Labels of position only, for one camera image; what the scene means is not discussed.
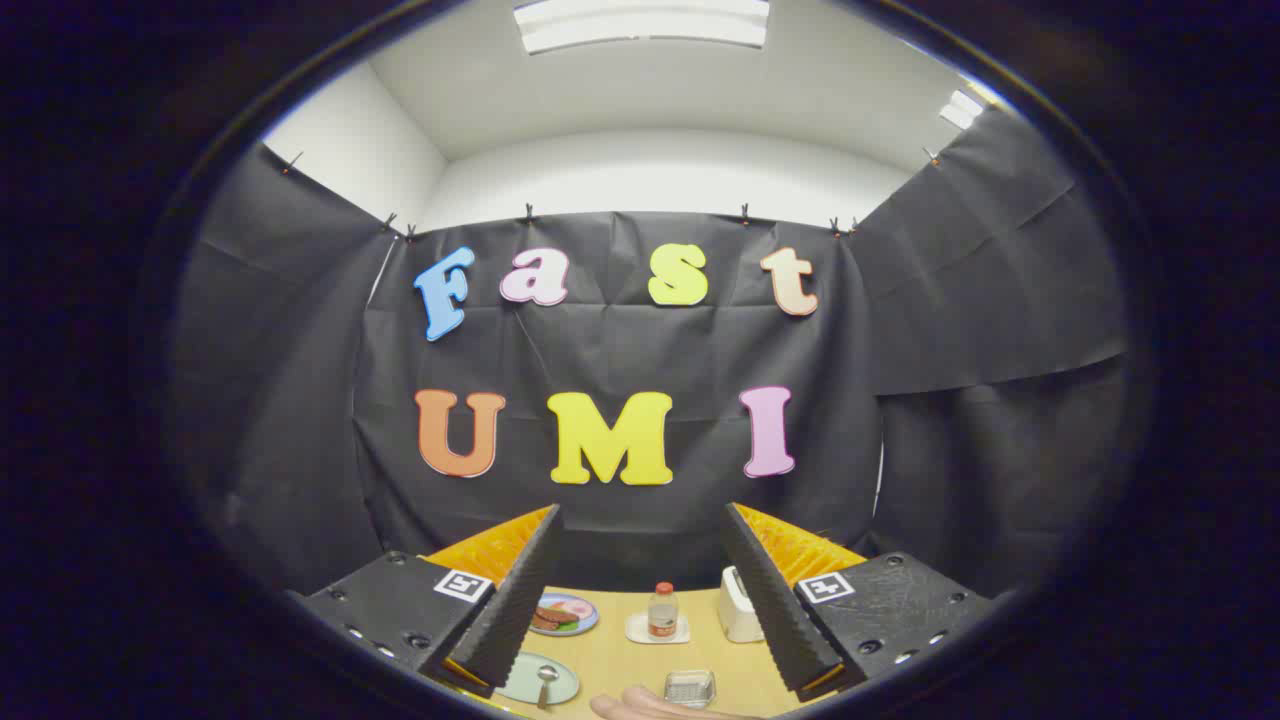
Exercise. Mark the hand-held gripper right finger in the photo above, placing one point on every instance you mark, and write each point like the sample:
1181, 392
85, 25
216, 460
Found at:
770, 600

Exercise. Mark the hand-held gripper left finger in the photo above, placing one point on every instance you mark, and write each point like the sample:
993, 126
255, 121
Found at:
515, 610

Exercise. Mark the white toaster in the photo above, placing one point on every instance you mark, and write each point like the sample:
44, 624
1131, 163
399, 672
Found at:
738, 610

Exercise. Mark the brown meat slice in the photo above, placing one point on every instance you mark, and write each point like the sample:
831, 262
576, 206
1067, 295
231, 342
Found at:
556, 612
546, 623

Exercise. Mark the pink ham slice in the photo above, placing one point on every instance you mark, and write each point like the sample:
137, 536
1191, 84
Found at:
579, 608

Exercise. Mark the blue food plate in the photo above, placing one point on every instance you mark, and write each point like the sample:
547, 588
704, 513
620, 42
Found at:
580, 626

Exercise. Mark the light green plate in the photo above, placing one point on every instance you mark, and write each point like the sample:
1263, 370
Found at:
525, 680

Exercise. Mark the clear water bottle red cap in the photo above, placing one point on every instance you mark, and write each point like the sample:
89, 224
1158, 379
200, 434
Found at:
662, 615

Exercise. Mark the white square coaster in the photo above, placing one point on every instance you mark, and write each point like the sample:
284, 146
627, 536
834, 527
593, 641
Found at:
636, 630

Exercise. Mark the row of small cloth clips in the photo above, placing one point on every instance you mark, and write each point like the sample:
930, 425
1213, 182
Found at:
529, 213

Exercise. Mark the small ceiling light panel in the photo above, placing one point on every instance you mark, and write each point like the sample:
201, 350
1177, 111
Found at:
961, 109

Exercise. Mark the large ceiling light panel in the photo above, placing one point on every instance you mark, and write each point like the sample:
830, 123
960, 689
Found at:
640, 22

